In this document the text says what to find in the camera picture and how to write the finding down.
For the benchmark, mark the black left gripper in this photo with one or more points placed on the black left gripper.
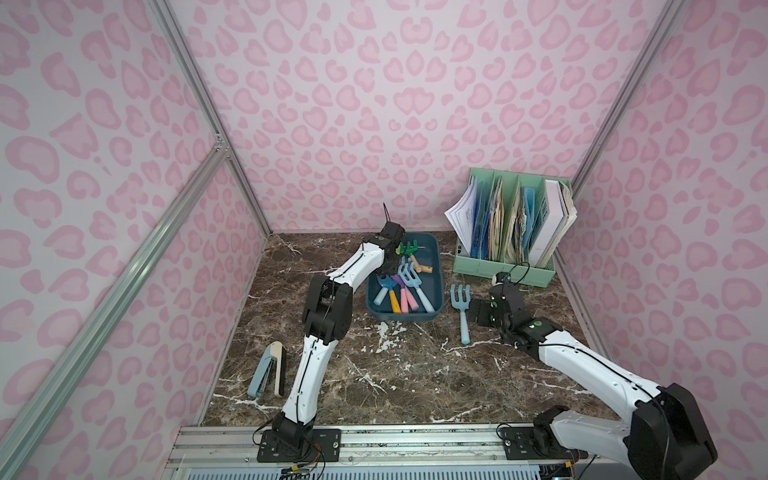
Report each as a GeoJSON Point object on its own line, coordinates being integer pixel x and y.
{"type": "Point", "coordinates": [390, 259]}

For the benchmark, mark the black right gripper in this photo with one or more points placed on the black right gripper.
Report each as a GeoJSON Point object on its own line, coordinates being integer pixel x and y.
{"type": "Point", "coordinates": [488, 311]}

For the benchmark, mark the light blue rake teal handle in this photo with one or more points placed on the light blue rake teal handle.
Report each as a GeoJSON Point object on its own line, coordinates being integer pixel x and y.
{"type": "Point", "coordinates": [460, 300]}

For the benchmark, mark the light blue rake white handle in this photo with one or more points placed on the light blue rake white handle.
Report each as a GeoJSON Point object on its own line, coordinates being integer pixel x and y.
{"type": "Point", "coordinates": [411, 278]}

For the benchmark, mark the blue rake yellow handle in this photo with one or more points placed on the blue rake yellow handle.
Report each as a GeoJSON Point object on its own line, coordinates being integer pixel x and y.
{"type": "Point", "coordinates": [394, 303]}

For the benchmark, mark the purple rake pink handle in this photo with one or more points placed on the purple rake pink handle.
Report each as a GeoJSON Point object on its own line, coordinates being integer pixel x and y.
{"type": "Point", "coordinates": [411, 301]}
{"type": "Point", "coordinates": [404, 296]}

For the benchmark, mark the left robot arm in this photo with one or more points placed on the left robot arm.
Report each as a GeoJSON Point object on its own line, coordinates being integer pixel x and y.
{"type": "Point", "coordinates": [327, 318]}

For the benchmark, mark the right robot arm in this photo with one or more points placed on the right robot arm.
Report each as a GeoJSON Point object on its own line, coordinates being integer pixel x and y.
{"type": "Point", "coordinates": [660, 432]}

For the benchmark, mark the teal plastic storage box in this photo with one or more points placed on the teal plastic storage box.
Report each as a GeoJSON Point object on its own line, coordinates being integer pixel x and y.
{"type": "Point", "coordinates": [428, 254]}

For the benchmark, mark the white printed paper stack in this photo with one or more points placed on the white printed paper stack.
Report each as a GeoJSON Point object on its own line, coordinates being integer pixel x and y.
{"type": "Point", "coordinates": [461, 215]}

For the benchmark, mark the blue plastic folder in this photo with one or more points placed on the blue plastic folder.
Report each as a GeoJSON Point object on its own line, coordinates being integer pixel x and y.
{"type": "Point", "coordinates": [480, 219]}

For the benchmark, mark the cream and orange folders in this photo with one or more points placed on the cream and orange folders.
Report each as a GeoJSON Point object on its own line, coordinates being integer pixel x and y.
{"type": "Point", "coordinates": [496, 220]}

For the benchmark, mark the white binder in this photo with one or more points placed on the white binder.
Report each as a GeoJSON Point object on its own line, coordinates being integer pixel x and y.
{"type": "Point", "coordinates": [537, 245]}

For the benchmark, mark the green desktop file organizer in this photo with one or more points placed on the green desktop file organizer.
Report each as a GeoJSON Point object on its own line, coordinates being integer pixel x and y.
{"type": "Point", "coordinates": [521, 270]}

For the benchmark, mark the light blue mesh folder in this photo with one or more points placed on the light blue mesh folder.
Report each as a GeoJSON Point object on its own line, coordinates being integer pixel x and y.
{"type": "Point", "coordinates": [529, 204]}

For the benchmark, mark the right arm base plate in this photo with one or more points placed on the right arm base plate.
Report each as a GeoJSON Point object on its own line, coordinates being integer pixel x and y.
{"type": "Point", "coordinates": [533, 443]}

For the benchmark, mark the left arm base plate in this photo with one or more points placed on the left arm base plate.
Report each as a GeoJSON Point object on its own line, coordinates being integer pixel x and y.
{"type": "Point", "coordinates": [322, 444]}

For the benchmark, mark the aluminium rail front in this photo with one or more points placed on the aluminium rail front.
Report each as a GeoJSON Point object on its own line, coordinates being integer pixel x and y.
{"type": "Point", "coordinates": [433, 451]}

